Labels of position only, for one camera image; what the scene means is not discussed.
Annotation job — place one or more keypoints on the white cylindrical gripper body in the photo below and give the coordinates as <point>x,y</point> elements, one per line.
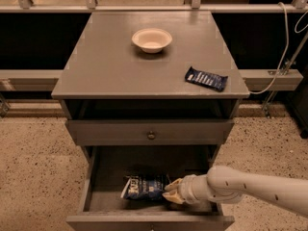
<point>187,188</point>

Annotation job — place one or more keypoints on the open middle drawer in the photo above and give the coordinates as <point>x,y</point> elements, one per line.
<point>103,209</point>

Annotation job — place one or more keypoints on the round brass drawer knob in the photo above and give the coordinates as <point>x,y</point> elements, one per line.
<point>151,135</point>

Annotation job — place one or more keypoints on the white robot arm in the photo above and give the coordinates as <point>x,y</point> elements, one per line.
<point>226,185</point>

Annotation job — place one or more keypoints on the dark blue snack bar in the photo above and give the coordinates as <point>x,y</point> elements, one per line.
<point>206,79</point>

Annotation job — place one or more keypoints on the closed top drawer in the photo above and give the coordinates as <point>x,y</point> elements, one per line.
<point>134,132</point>

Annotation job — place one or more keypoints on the metal railing frame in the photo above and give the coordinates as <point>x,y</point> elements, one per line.
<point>41,8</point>

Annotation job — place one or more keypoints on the white paper bowl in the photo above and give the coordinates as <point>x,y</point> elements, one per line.
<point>152,40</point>

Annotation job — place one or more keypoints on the blue chip bag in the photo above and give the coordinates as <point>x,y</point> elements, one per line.
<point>145,187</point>

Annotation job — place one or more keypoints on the grey wooden drawer cabinet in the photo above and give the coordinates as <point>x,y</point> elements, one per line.
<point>108,77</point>

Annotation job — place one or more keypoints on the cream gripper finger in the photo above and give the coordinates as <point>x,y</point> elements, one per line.
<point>173,185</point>
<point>173,197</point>

